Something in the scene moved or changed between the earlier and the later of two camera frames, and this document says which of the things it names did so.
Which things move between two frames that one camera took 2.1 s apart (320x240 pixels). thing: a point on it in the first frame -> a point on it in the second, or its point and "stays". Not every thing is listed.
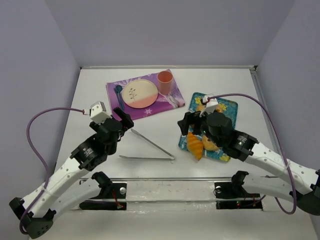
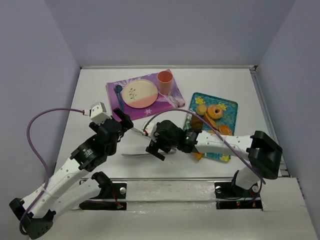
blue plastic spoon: [118, 89] stays
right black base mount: [234, 189] stays
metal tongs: [171, 157] -> [142, 133]
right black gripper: [188, 122] -> [155, 148]
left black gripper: [124, 119] stays
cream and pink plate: [139, 93] stays
